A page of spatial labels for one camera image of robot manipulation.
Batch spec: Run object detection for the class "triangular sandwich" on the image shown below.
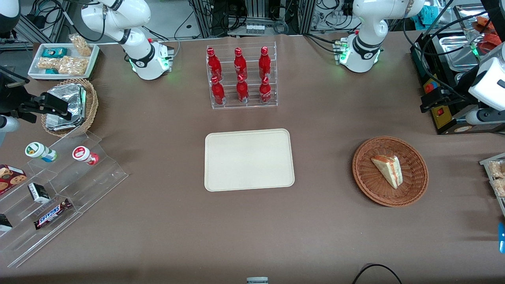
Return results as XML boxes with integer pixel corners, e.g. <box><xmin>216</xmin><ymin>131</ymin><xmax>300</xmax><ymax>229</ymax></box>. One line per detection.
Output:
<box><xmin>371</xmin><ymin>155</ymin><xmax>404</xmax><ymax>189</ymax></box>

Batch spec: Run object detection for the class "brown paper table cover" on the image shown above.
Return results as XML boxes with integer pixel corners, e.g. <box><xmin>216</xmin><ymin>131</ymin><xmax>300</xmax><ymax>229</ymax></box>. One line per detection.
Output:
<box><xmin>0</xmin><ymin>34</ymin><xmax>505</xmax><ymax>284</ymax></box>

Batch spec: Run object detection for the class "red cola bottle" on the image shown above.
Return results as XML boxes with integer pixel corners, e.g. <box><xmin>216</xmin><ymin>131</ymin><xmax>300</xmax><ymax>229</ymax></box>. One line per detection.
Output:
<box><xmin>211</xmin><ymin>76</ymin><xmax>226</xmax><ymax>105</ymax></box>
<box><xmin>259</xmin><ymin>76</ymin><xmax>272</xmax><ymax>104</ymax></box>
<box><xmin>207</xmin><ymin>47</ymin><xmax>222</xmax><ymax>81</ymax></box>
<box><xmin>236</xmin><ymin>74</ymin><xmax>250</xmax><ymax>104</ymax></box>
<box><xmin>258</xmin><ymin>46</ymin><xmax>272</xmax><ymax>79</ymax></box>
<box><xmin>234</xmin><ymin>47</ymin><xmax>248</xmax><ymax>79</ymax></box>

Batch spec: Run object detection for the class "white tray with snacks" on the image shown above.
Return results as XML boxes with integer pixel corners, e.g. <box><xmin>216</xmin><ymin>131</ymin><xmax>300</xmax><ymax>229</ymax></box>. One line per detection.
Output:
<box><xmin>479</xmin><ymin>153</ymin><xmax>505</xmax><ymax>217</ymax></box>

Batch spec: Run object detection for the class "green lid yogurt cup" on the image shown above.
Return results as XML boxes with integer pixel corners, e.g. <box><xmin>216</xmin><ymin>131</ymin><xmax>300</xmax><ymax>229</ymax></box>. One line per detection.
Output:
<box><xmin>25</xmin><ymin>142</ymin><xmax>57</xmax><ymax>163</ymax></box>

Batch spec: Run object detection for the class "beige plastic tray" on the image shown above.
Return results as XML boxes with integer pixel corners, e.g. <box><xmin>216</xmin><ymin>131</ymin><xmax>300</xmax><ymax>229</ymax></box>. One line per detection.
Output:
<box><xmin>204</xmin><ymin>129</ymin><xmax>296</xmax><ymax>192</ymax></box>

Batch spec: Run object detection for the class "brown round wicker basket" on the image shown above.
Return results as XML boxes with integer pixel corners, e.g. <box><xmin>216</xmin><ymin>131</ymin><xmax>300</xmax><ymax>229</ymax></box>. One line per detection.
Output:
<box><xmin>352</xmin><ymin>136</ymin><xmax>429</xmax><ymax>207</ymax></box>

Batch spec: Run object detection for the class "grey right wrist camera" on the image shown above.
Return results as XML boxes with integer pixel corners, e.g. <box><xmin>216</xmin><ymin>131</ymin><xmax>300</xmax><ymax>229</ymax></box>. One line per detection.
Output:
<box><xmin>0</xmin><ymin>116</ymin><xmax>20</xmax><ymax>133</ymax></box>

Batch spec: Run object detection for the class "Snickers chocolate bar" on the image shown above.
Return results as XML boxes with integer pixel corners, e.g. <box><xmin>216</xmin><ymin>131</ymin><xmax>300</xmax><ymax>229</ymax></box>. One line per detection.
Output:
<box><xmin>34</xmin><ymin>198</ymin><xmax>73</xmax><ymax>230</ymax></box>

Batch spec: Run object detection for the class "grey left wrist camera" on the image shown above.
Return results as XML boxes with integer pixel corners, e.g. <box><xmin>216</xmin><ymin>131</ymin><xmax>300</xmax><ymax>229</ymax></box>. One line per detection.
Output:
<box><xmin>466</xmin><ymin>109</ymin><xmax>505</xmax><ymax>125</ymax></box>

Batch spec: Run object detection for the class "red cookie box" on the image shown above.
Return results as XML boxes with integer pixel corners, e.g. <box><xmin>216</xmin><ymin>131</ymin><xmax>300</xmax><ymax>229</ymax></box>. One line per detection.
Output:
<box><xmin>0</xmin><ymin>164</ymin><xmax>27</xmax><ymax>195</ymax></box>

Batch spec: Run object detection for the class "yellow switch box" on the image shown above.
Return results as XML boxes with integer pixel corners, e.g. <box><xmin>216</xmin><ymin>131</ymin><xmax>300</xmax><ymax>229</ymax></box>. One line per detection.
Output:
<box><xmin>431</xmin><ymin>105</ymin><xmax>453</xmax><ymax>129</ymax></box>

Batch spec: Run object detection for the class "black cable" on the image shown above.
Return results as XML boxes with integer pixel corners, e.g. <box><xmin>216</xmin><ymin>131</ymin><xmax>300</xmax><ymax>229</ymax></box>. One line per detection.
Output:
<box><xmin>352</xmin><ymin>263</ymin><xmax>402</xmax><ymax>284</ymax></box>

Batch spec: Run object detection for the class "black control box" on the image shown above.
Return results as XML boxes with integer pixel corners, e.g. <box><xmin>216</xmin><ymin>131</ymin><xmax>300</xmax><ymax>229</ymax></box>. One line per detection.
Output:
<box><xmin>410</xmin><ymin>31</ymin><xmax>505</xmax><ymax>135</ymax></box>

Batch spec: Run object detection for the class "silver foil container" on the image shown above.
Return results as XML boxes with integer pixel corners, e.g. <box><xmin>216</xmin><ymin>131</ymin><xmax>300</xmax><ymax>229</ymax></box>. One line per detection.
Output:
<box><xmin>45</xmin><ymin>84</ymin><xmax>87</xmax><ymax>131</ymax></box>

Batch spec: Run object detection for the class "small black carton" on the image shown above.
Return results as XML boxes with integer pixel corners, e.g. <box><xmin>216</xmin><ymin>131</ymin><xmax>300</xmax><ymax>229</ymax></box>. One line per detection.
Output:
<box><xmin>28</xmin><ymin>183</ymin><xmax>51</xmax><ymax>204</ymax></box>

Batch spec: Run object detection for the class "clear bag of crackers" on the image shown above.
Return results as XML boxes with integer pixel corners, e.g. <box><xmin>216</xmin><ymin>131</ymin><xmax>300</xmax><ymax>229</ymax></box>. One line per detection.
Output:
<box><xmin>69</xmin><ymin>34</ymin><xmax>92</xmax><ymax>57</ymax></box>
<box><xmin>58</xmin><ymin>56</ymin><xmax>88</xmax><ymax>75</ymax></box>
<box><xmin>37</xmin><ymin>57</ymin><xmax>60</xmax><ymax>71</ymax></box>

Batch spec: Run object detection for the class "white rectangular snack tray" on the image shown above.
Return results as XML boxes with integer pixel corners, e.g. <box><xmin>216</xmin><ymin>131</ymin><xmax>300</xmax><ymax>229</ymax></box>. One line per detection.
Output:
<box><xmin>28</xmin><ymin>43</ymin><xmax>100</xmax><ymax>80</ymax></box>

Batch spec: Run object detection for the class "clear acrylic bottle rack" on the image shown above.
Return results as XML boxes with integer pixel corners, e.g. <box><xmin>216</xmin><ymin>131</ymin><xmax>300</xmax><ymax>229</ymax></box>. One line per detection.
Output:
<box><xmin>206</xmin><ymin>41</ymin><xmax>278</xmax><ymax>110</ymax></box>

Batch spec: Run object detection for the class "steel tray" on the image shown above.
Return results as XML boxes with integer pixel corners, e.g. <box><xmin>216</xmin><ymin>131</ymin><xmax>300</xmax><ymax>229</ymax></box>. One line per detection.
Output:
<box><xmin>438</xmin><ymin>35</ymin><xmax>480</xmax><ymax>72</ymax></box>

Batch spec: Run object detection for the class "light tan wicker basket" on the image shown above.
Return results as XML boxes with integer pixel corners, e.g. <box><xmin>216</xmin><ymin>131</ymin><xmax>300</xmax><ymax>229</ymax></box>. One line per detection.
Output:
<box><xmin>41</xmin><ymin>78</ymin><xmax>99</xmax><ymax>138</ymax></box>

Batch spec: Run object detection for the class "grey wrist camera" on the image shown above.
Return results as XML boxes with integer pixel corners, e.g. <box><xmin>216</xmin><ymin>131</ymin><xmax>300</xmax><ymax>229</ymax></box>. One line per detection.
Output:
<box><xmin>0</xmin><ymin>116</ymin><xmax>20</xmax><ymax>133</ymax></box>
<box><xmin>466</xmin><ymin>109</ymin><xmax>505</xmax><ymax>125</ymax></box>

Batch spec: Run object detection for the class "red lid yogurt cup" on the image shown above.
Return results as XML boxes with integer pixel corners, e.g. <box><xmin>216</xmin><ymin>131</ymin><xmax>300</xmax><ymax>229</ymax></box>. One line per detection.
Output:
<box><xmin>72</xmin><ymin>146</ymin><xmax>99</xmax><ymax>165</ymax></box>

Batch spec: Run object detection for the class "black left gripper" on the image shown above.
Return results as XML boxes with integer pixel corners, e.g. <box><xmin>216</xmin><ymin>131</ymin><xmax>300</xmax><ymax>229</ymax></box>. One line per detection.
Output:
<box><xmin>420</xmin><ymin>89</ymin><xmax>476</xmax><ymax>113</ymax></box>

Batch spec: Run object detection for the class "clear acrylic tiered stand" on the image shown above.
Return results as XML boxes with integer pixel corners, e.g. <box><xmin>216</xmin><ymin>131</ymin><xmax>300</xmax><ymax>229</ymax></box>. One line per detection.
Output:
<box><xmin>0</xmin><ymin>131</ymin><xmax>129</xmax><ymax>269</ymax></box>

